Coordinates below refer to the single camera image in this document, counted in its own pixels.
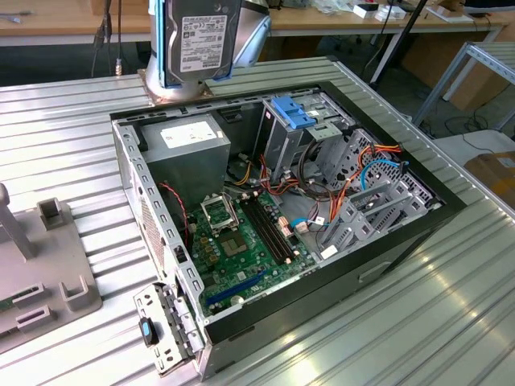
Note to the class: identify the grey optical drive cage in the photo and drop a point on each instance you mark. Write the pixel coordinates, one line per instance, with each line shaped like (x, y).
(281, 144)

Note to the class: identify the green RAM stick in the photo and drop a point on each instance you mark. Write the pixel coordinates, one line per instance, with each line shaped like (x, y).
(6, 304)

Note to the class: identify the plain white box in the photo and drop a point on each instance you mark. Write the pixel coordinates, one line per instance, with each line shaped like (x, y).
(392, 14)

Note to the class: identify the grey parts rack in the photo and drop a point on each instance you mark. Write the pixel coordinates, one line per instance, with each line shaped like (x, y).
(52, 249)

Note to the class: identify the CPU socket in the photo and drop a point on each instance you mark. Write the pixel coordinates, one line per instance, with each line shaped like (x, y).
(217, 215)

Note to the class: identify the silver coin battery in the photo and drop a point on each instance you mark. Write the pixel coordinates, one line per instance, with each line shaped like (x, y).
(237, 300)

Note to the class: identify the grey metal shelf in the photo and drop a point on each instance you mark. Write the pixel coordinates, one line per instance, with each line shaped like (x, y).
(499, 54)

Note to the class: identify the white box black lid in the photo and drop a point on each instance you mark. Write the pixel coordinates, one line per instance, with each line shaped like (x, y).
(364, 13)

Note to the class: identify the large cardboard box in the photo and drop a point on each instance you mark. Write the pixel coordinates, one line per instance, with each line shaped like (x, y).
(426, 60)

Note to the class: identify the black and blue latch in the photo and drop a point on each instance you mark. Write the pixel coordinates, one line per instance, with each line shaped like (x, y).
(147, 331)

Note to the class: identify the cardboard box with label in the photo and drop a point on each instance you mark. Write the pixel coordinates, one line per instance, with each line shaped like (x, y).
(495, 177)

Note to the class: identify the small cardboard box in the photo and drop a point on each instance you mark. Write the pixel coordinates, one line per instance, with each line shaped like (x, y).
(133, 6)

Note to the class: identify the silver hinged slot bracket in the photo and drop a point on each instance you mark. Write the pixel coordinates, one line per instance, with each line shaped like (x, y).
(151, 299)

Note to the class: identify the blue expansion slot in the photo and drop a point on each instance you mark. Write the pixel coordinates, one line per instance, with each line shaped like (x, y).
(235, 289)

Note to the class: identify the green motherboard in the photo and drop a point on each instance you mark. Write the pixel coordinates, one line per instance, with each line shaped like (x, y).
(249, 265)

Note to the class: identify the black case fan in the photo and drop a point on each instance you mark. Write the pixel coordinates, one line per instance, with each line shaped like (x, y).
(177, 217)

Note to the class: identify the brown square base plate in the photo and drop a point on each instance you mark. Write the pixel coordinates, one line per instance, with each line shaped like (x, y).
(208, 93)

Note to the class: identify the wooden desk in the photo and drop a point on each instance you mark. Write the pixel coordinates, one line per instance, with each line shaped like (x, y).
(342, 24)
(60, 24)

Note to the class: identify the grey power supply unit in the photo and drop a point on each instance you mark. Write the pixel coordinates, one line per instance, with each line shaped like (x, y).
(189, 169)

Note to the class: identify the black open PC case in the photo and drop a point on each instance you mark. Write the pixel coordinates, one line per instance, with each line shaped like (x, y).
(322, 289)

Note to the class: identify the hard disk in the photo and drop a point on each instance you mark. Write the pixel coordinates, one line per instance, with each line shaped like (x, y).
(197, 40)

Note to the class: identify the blue plastic cage latch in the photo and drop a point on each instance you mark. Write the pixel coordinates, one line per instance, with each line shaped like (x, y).
(289, 110)

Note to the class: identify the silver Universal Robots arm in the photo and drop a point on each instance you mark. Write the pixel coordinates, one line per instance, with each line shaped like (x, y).
(251, 36)

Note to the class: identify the black RAM slot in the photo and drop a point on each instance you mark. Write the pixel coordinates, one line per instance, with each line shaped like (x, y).
(266, 229)
(270, 229)
(275, 229)
(262, 229)

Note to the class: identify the square brown chipset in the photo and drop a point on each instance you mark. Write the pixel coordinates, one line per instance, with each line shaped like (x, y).
(233, 246)

